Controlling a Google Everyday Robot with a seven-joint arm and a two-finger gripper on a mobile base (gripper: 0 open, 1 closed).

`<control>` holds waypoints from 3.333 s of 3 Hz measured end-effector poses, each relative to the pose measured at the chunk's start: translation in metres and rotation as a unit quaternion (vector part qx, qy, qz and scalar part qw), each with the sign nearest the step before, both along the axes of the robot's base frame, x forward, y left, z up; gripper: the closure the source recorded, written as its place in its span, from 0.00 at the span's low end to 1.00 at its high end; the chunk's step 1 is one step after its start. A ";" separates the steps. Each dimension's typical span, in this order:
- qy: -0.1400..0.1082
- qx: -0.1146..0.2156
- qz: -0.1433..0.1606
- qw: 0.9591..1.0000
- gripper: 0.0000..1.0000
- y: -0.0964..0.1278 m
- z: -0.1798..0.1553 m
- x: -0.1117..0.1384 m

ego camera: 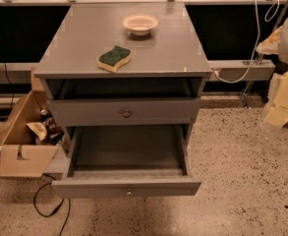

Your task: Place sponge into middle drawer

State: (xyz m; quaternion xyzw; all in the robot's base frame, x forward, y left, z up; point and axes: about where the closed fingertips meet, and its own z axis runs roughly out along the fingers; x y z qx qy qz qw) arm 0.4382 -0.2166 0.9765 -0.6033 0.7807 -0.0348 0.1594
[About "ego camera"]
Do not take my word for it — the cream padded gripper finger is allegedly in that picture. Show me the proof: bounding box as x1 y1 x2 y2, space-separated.
255 26 288 128

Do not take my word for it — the green and yellow sponge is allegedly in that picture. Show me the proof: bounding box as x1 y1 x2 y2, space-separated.
98 45 131 73

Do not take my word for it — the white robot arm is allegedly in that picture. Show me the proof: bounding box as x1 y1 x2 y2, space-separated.
257 18 288 127

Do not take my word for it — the grey closed middle drawer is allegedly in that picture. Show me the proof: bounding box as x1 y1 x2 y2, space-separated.
47 98 199 127

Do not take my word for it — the grey drawer cabinet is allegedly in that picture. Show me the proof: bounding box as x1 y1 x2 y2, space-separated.
33 1 212 200

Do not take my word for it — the grey open bottom drawer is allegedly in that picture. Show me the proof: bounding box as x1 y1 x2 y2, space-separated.
52 125 201 199

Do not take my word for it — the metal tripod stand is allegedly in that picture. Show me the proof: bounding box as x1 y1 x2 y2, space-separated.
239 0 288 109

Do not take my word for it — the white bowl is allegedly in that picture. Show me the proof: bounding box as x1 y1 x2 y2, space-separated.
123 14 158 36

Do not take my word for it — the dark bottle in box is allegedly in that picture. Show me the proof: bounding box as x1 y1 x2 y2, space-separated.
40 109 62 135

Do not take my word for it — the crumpled snack wrapper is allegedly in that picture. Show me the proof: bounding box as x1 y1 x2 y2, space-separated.
27 122 47 141

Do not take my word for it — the cardboard box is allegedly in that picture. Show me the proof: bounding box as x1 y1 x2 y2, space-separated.
0 67 65 177

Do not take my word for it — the grey wall rail shelf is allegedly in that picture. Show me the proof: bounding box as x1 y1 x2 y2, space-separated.
208 60 275 82

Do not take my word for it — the black floor cable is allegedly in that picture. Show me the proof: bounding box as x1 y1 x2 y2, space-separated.
32 173 72 236

